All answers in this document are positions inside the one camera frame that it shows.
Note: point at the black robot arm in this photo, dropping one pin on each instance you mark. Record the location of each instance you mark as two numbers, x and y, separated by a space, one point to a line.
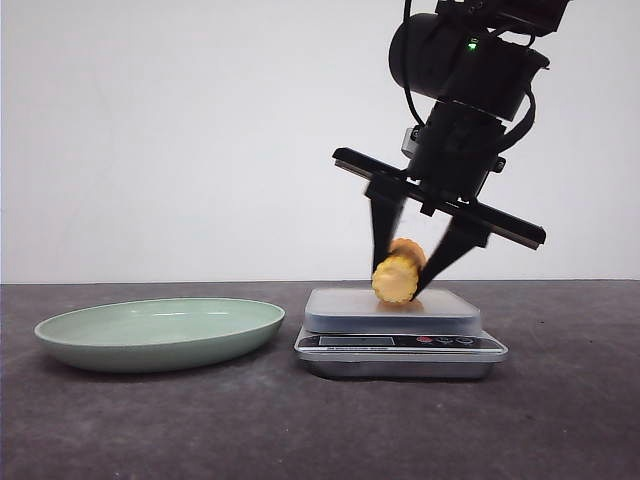
457 56

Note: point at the light green oval plate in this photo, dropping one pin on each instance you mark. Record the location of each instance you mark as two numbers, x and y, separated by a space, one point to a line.
159 335

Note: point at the yellow corn cob piece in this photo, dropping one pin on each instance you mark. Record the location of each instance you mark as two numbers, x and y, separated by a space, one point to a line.
395 280

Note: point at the silver digital kitchen scale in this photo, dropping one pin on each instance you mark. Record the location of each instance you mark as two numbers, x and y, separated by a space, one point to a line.
349 332

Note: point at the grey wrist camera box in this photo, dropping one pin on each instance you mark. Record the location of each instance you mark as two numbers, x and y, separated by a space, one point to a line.
409 143

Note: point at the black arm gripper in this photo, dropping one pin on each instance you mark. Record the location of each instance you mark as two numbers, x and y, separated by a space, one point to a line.
458 148

